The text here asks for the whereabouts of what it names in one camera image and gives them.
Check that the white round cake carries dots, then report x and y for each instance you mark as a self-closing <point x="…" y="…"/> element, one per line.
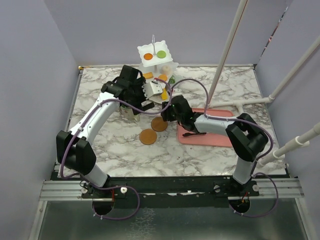
<point x="166" y="69"/>

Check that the white pvc pipe frame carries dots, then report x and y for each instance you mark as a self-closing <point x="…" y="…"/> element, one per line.
<point x="272" y="36"/>

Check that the green macaron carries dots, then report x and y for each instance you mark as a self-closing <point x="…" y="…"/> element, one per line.
<point x="161" y="54"/>

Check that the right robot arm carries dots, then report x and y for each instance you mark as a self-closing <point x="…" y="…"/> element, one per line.
<point x="242" y="133"/>

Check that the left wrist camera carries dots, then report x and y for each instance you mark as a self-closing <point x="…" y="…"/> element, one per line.
<point x="152" y="89"/>

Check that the green-inside ceramic mug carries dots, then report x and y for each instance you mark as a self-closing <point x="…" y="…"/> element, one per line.
<point x="127" y="113"/>

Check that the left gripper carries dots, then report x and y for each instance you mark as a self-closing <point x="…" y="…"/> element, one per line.
<point x="138" y="105"/>

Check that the orange round cookie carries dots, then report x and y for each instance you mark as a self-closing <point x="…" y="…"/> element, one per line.
<point x="163" y="77"/>

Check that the square yellow biscuit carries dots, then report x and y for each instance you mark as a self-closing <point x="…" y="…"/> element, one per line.
<point x="148" y="75"/>

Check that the pink serving tray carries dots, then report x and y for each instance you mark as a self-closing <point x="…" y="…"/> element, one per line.
<point x="215" y="136"/>

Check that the black steel tongs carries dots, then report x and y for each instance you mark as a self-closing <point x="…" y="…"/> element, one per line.
<point x="189" y="134"/>

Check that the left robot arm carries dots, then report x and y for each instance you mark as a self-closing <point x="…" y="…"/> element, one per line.
<point x="74" y="147"/>

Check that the green cake piece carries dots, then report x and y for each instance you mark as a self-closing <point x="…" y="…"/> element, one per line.
<point x="172" y="80"/>

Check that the white three-tier cake stand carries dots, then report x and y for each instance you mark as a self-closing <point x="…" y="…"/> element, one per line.
<point x="155" y="64"/>

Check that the aluminium mounting rail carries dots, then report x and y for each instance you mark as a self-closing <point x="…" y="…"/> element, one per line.
<point x="283" y="188"/>

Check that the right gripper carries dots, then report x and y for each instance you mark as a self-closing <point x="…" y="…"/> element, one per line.
<point x="166" y="115"/>

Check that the brown round cookie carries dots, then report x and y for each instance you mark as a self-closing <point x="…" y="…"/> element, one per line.
<point x="148" y="56"/>

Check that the wooden coaster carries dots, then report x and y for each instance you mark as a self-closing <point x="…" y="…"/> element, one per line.
<point x="148" y="136"/>
<point x="158" y="124"/>

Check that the yellow layered cake slice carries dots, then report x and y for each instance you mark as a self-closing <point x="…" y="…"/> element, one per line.
<point x="164" y="95"/>

